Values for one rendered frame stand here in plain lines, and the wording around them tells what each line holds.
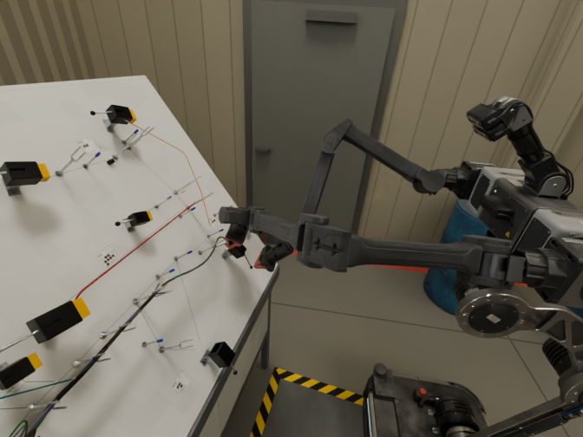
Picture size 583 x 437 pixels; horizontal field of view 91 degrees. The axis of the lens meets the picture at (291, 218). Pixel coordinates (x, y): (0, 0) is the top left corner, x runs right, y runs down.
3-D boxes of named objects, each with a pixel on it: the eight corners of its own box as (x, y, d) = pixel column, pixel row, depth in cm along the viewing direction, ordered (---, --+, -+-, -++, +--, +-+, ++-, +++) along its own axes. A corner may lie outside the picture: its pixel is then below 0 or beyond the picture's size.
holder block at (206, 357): (219, 382, 93) (240, 380, 89) (196, 357, 90) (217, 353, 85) (225, 369, 97) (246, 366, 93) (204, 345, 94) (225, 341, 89)
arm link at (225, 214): (264, 234, 95) (266, 208, 94) (232, 233, 88) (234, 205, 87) (247, 228, 104) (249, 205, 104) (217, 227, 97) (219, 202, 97)
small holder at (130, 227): (103, 222, 82) (116, 213, 78) (133, 217, 90) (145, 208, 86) (109, 237, 82) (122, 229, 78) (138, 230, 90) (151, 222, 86)
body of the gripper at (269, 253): (258, 264, 110) (271, 257, 106) (264, 245, 118) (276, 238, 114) (271, 273, 113) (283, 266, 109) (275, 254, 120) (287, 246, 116)
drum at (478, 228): (474, 277, 280) (517, 197, 235) (504, 325, 231) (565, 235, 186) (415, 270, 285) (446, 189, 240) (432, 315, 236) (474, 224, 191)
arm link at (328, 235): (317, 280, 50) (324, 224, 49) (298, 260, 63) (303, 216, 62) (514, 288, 61) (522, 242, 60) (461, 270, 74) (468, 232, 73)
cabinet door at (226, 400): (268, 329, 166) (270, 279, 146) (223, 433, 120) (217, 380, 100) (265, 328, 167) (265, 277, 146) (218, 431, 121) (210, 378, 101)
